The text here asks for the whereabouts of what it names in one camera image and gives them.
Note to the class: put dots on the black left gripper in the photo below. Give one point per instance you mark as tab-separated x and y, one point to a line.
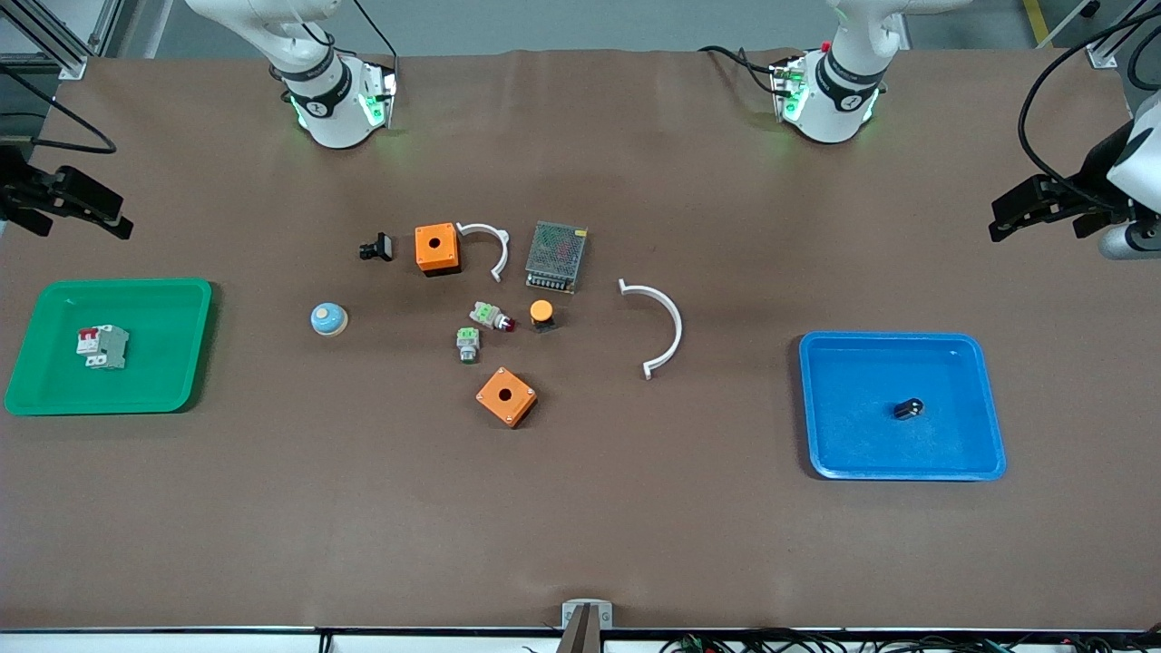
1091	175

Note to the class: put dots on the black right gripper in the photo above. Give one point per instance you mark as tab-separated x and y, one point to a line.
13	190

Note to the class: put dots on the grey red circuit breaker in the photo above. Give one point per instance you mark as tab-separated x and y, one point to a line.
104	347

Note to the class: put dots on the dark cylindrical capacitor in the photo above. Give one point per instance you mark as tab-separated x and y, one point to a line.
907	408

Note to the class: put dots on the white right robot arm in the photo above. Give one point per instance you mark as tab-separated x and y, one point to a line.
331	113

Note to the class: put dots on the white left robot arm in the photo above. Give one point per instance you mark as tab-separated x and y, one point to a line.
839	100

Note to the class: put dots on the green plastic tray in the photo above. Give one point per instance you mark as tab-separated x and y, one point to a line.
154	363

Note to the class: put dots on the blue round push button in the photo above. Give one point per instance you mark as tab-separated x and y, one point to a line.
327	319

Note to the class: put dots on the blue plastic tray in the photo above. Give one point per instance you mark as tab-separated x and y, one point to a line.
862	435

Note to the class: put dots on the orange button box upright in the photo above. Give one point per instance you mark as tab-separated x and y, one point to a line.
435	258

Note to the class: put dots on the red indicator lamp green body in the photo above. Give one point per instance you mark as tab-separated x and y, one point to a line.
485	314

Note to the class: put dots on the orange button box flat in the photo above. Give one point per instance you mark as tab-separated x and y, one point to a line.
506	396

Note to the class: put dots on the orange cap black buzzer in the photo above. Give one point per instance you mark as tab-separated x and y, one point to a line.
541	313

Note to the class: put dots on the metal mesh power supply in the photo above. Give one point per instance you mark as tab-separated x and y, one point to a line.
555	257

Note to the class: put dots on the aluminium frame profile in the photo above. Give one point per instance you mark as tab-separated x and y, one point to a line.
1102	54
68	62

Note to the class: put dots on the small black switch part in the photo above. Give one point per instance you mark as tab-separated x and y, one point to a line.
381	247

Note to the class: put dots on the green push button switch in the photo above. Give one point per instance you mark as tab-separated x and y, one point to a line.
467	345

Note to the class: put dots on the grey metal table bracket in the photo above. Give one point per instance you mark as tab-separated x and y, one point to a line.
571	612

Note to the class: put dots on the dark camera mount pole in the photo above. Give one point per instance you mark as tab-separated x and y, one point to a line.
580	635

